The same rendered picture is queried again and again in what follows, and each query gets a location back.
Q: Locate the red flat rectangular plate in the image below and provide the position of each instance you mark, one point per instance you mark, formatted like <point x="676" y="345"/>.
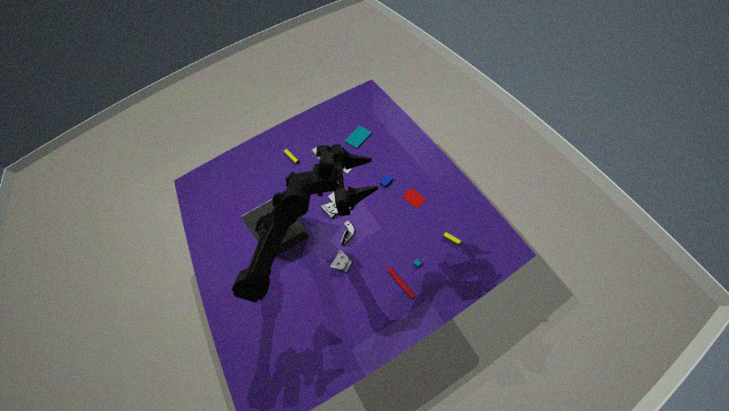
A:
<point x="414" y="198"/>

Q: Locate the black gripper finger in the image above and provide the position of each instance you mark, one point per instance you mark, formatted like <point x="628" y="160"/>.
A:
<point x="352" y="160"/>
<point x="356" y="195"/>

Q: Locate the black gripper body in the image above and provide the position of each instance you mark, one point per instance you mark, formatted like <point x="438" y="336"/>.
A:
<point x="341" y="195"/>

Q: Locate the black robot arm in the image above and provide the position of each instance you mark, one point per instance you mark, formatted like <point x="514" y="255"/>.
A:
<point x="252" y="283"/>

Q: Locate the teal flat rectangular plate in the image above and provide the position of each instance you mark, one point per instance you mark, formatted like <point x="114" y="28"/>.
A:
<point x="358" y="137"/>

